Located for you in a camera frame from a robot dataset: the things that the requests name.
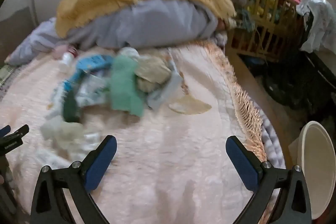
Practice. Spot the light blue quilt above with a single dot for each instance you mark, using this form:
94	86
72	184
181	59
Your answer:
157	24

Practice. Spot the light blue packet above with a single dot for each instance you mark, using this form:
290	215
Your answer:
162	95

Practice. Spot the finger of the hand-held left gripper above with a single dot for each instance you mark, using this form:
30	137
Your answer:
19	132
4	132

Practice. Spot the blue white packet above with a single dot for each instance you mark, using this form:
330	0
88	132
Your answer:
69	82

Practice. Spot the wooden baby crib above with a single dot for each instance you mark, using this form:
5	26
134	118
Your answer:
265	37

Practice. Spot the pale tissue wad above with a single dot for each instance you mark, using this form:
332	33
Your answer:
63	132

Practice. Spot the purple plaid blanket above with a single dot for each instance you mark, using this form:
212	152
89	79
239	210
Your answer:
273	142

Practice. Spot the white green patterned packet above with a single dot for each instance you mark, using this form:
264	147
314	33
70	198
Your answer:
92	92

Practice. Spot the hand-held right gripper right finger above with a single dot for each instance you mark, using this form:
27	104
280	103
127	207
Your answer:
240	163

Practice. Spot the white paper wad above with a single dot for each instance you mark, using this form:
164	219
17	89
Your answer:
130	52

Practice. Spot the dark green packet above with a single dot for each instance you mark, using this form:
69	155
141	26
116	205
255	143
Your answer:
71	106

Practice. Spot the white plastic bag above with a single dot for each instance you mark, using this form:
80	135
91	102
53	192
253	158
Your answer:
320	19

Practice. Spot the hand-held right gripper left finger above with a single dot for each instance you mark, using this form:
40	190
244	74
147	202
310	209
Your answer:
101	163

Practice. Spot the small pink cloth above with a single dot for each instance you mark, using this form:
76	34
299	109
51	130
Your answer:
59	52

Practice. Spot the green checkered mat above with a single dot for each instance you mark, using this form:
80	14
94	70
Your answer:
5	74

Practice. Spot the black floor fan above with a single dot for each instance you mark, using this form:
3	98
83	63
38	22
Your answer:
286	87

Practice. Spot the small white bottle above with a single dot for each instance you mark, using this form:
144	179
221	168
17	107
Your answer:
67	59

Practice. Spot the white trash bin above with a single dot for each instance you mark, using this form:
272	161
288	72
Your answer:
315	161

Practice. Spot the pink bedspread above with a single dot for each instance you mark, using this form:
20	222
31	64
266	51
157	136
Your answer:
168	140

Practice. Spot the small red white jar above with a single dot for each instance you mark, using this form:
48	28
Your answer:
73	50

